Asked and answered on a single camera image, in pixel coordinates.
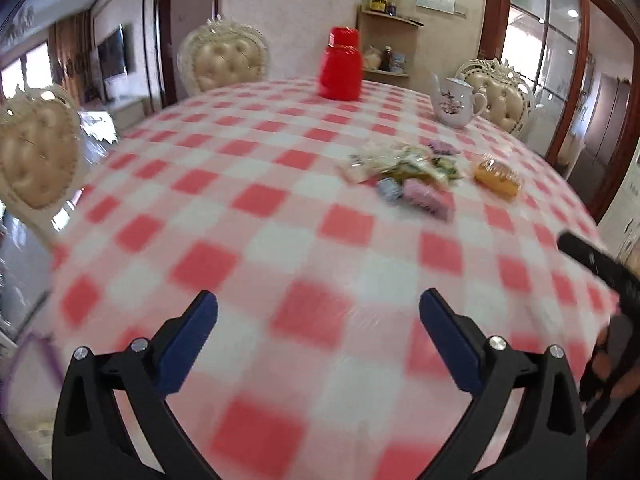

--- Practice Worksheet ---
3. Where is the clear bag of bread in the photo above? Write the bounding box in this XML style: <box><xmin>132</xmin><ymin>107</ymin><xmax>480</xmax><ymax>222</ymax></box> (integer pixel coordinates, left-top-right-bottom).
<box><xmin>473</xmin><ymin>154</ymin><xmax>523</xmax><ymax>200</ymax></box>

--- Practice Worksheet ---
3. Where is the pink snack packet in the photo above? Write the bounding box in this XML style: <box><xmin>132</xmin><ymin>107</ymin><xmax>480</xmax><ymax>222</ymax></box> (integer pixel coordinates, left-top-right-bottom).
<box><xmin>402</xmin><ymin>179</ymin><xmax>454</xmax><ymax>222</ymax></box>

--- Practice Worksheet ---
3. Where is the cream snack packet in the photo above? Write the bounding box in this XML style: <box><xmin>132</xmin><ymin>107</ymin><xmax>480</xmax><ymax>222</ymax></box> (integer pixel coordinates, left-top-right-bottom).
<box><xmin>336</xmin><ymin>142</ymin><xmax>412</xmax><ymax>184</ymax></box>

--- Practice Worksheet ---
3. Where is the green white snack packet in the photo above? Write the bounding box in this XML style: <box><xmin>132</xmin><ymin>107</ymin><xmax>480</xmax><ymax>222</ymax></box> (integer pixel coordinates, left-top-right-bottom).
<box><xmin>381</xmin><ymin>153</ymin><xmax>462</xmax><ymax>188</ymax></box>

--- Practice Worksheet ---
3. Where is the grey refrigerator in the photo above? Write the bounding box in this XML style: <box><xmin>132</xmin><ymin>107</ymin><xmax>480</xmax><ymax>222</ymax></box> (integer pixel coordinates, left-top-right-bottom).
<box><xmin>585</xmin><ymin>75</ymin><xmax>631</xmax><ymax>166</ymax></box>

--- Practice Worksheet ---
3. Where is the beige tufted chair far right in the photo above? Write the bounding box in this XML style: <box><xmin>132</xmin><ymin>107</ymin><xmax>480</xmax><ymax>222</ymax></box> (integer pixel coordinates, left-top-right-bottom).
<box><xmin>456</xmin><ymin>58</ymin><xmax>535</xmax><ymax>140</ymax></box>

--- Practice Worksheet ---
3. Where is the beige tufted chair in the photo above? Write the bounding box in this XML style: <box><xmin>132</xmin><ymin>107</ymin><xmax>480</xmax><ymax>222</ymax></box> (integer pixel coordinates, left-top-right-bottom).
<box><xmin>1</xmin><ymin>84</ymin><xmax>89</xmax><ymax>248</ymax></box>
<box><xmin>177</xmin><ymin>16</ymin><xmax>270</xmax><ymax>96</ymax></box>
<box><xmin>456</xmin><ymin>58</ymin><xmax>535</xmax><ymax>140</ymax></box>

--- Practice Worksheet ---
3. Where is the purple snack packet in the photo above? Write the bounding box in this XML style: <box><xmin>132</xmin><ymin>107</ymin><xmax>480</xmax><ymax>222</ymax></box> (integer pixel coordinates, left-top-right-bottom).
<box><xmin>427</xmin><ymin>140</ymin><xmax>461</xmax><ymax>156</ymax></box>

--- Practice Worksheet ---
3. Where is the white floral teapot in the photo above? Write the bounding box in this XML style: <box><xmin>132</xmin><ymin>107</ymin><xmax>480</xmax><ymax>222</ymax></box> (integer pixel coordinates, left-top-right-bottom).
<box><xmin>428</xmin><ymin>73</ymin><xmax>487</xmax><ymax>129</ymax></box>

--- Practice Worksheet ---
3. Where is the red white checkered tablecloth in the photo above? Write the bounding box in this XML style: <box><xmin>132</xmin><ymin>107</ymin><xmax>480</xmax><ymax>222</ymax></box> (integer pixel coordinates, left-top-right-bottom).
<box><xmin>50</xmin><ymin>79</ymin><xmax>615</xmax><ymax>479</ymax></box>

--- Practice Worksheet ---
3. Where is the beige tufted chair left side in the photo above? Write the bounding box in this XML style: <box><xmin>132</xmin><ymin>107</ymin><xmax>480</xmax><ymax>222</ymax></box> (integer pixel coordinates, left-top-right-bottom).
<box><xmin>1</xmin><ymin>84</ymin><xmax>89</xmax><ymax>248</ymax></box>

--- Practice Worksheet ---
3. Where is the wooden corner shelf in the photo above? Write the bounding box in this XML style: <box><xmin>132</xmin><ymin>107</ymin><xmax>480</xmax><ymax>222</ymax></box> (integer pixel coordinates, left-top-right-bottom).
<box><xmin>356</xmin><ymin>6</ymin><xmax>423</xmax><ymax>87</ymax></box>

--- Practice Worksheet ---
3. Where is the red thermos jug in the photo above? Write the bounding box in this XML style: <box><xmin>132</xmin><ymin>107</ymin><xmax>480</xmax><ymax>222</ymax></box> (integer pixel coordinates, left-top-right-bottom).
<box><xmin>318</xmin><ymin>27</ymin><xmax>362</xmax><ymax>101</ymax></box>

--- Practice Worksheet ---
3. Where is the beige tufted chair far left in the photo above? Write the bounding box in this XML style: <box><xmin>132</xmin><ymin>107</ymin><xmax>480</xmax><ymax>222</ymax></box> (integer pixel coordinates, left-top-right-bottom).
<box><xmin>177</xmin><ymin>16</ymin><xmax>270</xmax><ymax>96</ymax></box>

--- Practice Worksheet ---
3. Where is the wall television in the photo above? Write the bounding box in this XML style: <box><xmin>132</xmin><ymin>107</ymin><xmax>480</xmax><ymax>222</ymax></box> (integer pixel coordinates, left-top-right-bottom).
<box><xmin>98</xmin><ymin>25</ymin><xmax>127</xmax><ymax>79</ymax></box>

